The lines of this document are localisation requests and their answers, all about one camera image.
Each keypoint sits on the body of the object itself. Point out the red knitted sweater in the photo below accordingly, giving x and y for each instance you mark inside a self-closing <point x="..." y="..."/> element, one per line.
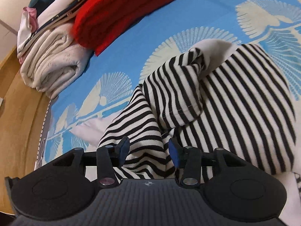
<point x="99" y="22"/>

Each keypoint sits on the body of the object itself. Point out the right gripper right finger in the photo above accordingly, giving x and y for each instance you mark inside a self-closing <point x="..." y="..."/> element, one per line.
<point x="187" y="161"/>

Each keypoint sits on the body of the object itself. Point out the black white striped garment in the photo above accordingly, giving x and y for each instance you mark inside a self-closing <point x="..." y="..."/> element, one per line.
<point x="217" y="94"/>

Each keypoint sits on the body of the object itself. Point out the blue white patterned bedsheet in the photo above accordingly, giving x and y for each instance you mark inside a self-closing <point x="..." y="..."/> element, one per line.
<point x="80" y="115"/>

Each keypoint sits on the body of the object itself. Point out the folded white navy garment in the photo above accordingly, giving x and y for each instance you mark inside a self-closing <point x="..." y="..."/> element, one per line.
<point x="57" y="13"/>

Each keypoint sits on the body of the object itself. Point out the wooden bed frame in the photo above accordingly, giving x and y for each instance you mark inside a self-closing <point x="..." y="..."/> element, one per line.
<point x="22" y="114"/>

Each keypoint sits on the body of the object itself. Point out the folded beige blanket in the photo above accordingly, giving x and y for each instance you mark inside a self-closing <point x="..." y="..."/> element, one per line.
<point x="54" y="61"/>

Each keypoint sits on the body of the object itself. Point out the pink white cloth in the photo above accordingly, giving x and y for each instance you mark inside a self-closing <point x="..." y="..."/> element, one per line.
<point x="26" y="31"/>

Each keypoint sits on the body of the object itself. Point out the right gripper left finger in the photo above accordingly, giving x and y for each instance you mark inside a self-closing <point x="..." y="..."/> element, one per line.
<point x="108" y="157"/>

